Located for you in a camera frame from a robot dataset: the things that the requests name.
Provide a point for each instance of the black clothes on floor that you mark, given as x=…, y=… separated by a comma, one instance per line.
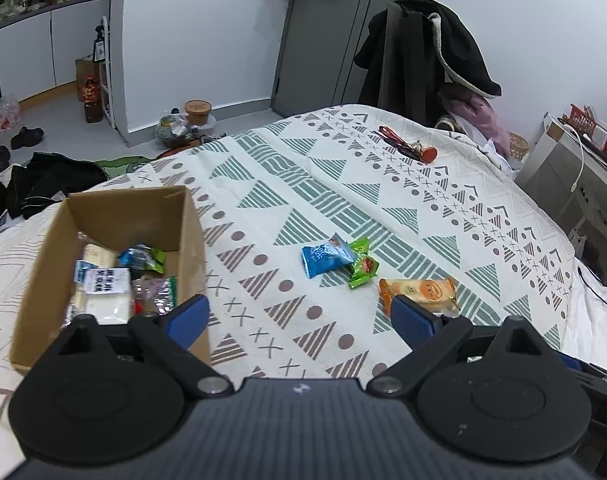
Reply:
x=40, y=183

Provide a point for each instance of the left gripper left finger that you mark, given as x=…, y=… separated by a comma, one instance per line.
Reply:
x=167, y=339

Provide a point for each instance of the red white plastic bag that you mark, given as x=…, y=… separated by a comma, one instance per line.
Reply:
x=10, y=115

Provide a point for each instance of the brown cardboard box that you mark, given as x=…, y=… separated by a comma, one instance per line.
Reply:
x=98, y=244

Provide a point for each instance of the pink clothing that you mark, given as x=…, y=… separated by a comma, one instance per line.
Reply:
x=474, y=115

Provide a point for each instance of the cork lid jar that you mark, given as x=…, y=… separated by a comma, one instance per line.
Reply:
x=197, y=111

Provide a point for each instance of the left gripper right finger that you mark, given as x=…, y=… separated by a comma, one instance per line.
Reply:
x=434, y=341

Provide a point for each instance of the grey door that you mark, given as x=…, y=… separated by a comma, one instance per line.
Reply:
x=315, y=64

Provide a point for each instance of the green candy packet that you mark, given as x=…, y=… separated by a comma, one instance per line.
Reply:
x=364, y=267

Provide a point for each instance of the blue green small packet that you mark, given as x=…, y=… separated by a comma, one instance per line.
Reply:
x=144, y=258

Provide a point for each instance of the white slim rack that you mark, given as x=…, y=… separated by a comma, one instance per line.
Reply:
x=105, y=77

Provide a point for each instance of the white cake snack pack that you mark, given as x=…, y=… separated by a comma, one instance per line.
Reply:
x=104, y=293

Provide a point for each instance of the red basket on desk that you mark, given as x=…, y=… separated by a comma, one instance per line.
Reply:
x=582, y=120

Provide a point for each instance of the blue snack packet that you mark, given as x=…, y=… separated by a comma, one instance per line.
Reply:
x=329, y=256

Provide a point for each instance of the white kitchen cabinet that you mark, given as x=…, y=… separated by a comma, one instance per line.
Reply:
x=41, y=41

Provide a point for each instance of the black coat on chair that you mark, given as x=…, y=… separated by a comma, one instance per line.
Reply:
x=415, y=52

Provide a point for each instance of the large cream cake package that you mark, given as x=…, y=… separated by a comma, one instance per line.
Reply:
x=99, y=256

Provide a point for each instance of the black shoe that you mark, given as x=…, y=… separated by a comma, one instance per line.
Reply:
x=5, y=158
x=27, y=138

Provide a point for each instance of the spray bottle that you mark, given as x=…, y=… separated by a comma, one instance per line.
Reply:
x=99, y=49

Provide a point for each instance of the white desk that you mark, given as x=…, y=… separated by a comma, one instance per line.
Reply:
x=569, y=182

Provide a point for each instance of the patterned bed cover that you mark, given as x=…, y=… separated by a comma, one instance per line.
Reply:
x=265, y=193

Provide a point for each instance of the orange biscuit stick pack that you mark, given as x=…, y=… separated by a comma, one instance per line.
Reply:
x=435, y=296

